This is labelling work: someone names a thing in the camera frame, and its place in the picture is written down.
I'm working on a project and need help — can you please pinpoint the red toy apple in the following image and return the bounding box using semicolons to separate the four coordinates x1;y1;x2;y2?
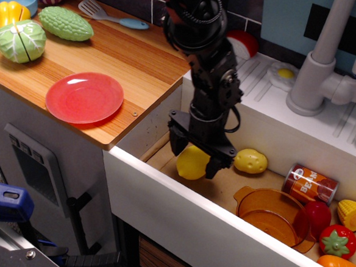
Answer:
304;201;332;241

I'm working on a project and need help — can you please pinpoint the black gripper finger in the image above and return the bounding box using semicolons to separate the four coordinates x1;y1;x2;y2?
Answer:
169;129;189;156
205;156;233;179

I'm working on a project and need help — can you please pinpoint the wooden countertop cabinet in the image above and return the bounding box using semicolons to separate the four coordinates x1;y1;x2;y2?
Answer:
0;0;200;263

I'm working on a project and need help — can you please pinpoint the grey toy faucet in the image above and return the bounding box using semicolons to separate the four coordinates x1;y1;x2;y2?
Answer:
286;0;356;116

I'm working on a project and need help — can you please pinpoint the yellow toy bell pepper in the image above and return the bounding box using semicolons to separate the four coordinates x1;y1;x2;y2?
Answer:
0;1;31;27

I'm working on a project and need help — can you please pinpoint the green toy bitter gourd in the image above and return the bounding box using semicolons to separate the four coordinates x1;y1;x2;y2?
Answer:
38;6;94;42

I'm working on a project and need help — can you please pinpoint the red plastic plate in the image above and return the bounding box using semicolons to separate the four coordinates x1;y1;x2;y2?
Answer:
45;72;124;124

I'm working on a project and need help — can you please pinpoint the grey oven door panel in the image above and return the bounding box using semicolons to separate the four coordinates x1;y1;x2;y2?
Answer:
4;123;69;218

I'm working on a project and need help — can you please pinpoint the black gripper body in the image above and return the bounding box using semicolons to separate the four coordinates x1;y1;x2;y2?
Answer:
168;109;239;158

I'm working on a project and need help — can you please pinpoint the blue clamp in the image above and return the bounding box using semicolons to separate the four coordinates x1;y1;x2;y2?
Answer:
0;183;35;223

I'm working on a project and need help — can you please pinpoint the green toy cabbage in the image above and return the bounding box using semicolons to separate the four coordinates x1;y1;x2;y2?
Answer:
0;20;47;63

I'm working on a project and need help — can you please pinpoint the toy fried egg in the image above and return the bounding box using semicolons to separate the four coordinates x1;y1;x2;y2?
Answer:
266;62;299;92

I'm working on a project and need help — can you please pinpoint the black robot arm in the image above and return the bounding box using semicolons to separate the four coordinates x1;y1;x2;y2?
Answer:
163;0;243;179

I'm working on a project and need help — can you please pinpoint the yellow toy lemon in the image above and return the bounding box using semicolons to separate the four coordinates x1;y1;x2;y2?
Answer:
176;146;210;180

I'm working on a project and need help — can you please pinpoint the orange beans can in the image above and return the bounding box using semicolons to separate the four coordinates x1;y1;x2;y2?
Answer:
282;163;340;206

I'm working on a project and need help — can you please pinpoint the black oven handle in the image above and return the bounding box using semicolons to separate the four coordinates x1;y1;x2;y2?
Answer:
66;193;101;255

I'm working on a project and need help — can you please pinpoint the yellow toy potato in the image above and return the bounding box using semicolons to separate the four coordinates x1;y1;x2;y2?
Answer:
234;148;268;174

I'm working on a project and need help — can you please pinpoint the yellow toy corn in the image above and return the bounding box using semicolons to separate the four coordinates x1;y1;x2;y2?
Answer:
337;199;356;232

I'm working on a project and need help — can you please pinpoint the red toy tomato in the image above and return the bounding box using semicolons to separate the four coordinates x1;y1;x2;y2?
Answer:
319;224;356;260

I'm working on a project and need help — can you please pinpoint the orange transparent pot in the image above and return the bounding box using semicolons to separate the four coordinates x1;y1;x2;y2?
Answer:
233;186;316;254

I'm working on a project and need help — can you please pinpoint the grey spatula blue handle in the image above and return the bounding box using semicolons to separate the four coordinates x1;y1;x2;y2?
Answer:
78;0;149;30

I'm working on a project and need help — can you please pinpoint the white sink unit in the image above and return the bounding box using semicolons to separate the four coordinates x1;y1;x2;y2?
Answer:
103;54;356;267

